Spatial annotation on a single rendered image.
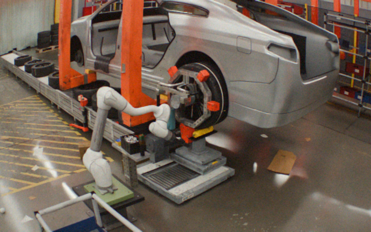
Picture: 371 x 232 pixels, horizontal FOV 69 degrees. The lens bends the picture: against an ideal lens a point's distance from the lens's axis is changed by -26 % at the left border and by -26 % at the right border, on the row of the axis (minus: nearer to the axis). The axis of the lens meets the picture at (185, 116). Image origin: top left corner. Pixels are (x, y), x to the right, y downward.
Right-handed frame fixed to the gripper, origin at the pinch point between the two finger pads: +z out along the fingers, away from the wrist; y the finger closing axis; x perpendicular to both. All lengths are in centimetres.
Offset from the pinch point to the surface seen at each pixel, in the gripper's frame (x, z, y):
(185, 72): 65, -21, 5
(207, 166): -2.7, 47.0, -15.3
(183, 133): 22.5, 15.0, -23.4
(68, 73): 124, -72, -220
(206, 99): 39.8, -2.9, 20.3
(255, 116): 26, 23, 60
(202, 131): 25.0, 24.2, -6.6
